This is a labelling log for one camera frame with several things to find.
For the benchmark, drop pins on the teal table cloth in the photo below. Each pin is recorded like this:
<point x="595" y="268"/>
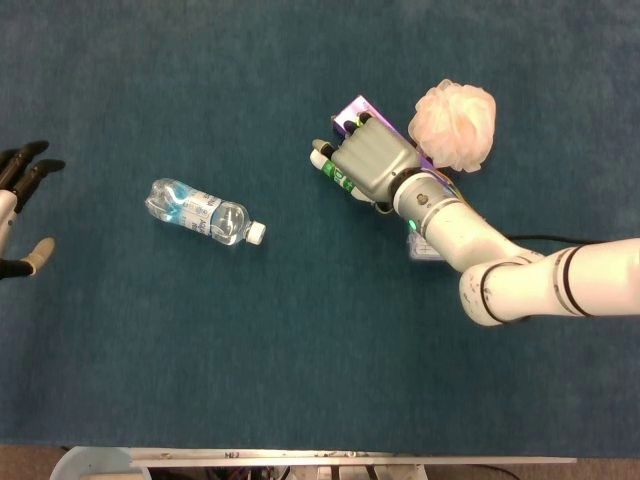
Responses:
<point x="250" y="325"/>

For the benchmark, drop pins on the metal table edge bar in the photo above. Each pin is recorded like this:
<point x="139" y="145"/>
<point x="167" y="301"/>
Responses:
<point x="350" y="457"/>

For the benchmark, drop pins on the clear plastic water bottle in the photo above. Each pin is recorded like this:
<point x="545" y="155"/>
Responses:
<point x="200" y="212"/>

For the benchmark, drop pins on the cream mesh bath loofah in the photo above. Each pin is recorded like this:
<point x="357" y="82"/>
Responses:
<point x="455" y="125"/>

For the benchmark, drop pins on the purple toothpaste box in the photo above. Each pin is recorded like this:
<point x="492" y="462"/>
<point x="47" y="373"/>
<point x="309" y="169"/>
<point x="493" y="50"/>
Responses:
<point x="356" y="109"/>

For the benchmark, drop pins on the white green drink bottle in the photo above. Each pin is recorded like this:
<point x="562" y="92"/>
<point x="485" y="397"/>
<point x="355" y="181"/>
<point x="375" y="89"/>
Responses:
<point x="341" y="179"/>

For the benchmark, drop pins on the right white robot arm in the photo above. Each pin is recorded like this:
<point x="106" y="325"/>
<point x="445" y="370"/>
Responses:
<point x="500" y="280"/>

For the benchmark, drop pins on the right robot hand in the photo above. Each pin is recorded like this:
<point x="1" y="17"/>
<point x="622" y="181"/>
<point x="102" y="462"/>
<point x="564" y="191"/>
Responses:
<point x="375" y="160"/>

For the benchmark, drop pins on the wiring bundle under bar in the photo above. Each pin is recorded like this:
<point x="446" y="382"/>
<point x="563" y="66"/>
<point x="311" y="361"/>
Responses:
<point x="250" y="474"/>

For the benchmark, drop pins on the clear box purple label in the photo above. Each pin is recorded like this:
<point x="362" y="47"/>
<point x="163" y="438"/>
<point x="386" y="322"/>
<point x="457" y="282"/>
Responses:
<point x="419" y="250"/>

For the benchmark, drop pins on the light blue round base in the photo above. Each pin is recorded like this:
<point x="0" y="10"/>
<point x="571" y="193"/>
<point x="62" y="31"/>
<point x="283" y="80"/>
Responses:
<point x="85" y="465"/>

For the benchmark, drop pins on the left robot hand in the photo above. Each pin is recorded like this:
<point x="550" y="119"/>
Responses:
<point x="20" y="175"/>

